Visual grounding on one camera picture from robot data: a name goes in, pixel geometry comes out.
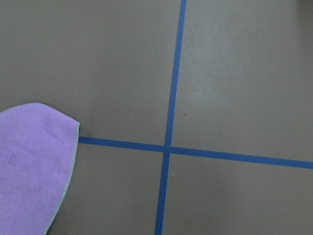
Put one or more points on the purple microfiber cloth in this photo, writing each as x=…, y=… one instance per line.
x=38, y=147

